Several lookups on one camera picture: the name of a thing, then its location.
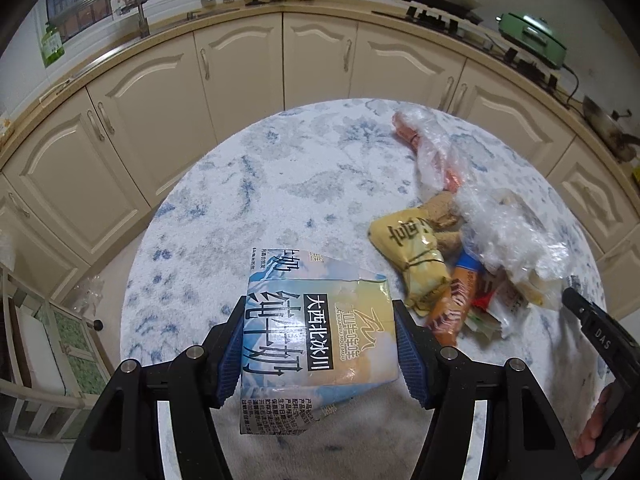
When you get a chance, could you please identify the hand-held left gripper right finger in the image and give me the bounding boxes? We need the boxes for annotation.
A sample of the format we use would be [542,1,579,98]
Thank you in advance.
[391,298,583,480]

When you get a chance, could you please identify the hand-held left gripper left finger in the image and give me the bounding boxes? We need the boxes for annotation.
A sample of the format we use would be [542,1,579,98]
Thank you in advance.
[60,295,249,480]

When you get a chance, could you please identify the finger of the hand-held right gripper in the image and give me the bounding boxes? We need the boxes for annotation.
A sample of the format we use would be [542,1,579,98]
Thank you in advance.
[562,287,608,331]

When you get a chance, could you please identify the pale translucent packet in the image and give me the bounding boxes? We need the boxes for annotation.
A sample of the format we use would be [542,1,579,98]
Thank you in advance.
[519,269,564,311]

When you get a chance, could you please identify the orange snack packet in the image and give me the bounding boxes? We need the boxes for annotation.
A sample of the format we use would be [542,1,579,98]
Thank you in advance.
[424,265,474,347]

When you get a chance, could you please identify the green packet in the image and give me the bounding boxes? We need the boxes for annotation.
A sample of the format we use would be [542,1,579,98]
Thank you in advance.
[467,309,506,349]

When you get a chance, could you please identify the blue white milk carton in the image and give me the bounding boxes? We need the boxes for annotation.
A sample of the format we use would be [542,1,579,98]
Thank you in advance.
[238,247,401,437]

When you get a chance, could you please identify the blue orange packet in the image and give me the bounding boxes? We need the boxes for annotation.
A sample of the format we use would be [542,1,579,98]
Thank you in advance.
[457,250,489,281]

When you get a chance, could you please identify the yellow snack packet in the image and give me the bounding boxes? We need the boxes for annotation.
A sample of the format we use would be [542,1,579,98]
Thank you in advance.
[368,209,454,317]

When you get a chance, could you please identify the brown bread piece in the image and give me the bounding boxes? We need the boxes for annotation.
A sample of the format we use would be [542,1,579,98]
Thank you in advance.
[426,191,464,231]
[434,230,464,264]

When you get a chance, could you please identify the clear plastic bag red stripe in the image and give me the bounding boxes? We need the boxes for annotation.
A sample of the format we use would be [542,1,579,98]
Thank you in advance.
[392,107,469,197]

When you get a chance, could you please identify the person's right hand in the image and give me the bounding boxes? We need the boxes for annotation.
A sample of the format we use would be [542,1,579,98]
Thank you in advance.
[575,389,626,470]

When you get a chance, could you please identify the blue floral white tablecloth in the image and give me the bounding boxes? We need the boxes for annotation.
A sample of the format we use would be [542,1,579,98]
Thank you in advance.
[120,97,609,480]

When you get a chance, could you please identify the wooden chair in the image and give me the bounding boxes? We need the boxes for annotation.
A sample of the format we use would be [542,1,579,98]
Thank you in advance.
[0,264,114,444]

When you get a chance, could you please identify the steel wok with lid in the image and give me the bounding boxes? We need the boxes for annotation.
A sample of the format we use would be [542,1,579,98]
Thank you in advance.
[581,95,640,164]

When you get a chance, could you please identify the green electric cooker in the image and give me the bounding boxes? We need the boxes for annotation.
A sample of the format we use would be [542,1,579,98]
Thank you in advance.
[496,11,570,70]

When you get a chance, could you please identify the cream base kitchen cabinets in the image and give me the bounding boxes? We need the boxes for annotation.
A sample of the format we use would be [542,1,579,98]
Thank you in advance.
[0,10,640,307]

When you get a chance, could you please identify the black induction cooker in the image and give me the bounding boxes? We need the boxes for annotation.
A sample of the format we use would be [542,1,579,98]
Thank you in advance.
[396,0,484,24]

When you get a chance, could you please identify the steel faucet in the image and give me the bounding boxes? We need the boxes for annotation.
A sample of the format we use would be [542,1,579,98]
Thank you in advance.
[110,0,151,39]

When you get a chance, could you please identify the green dish soap bottle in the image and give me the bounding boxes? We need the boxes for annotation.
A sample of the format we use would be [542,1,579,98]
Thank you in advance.
[40,20,66,69]

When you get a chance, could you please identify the black power cord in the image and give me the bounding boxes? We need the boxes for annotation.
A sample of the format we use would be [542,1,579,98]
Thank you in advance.
[560,62,586,112]

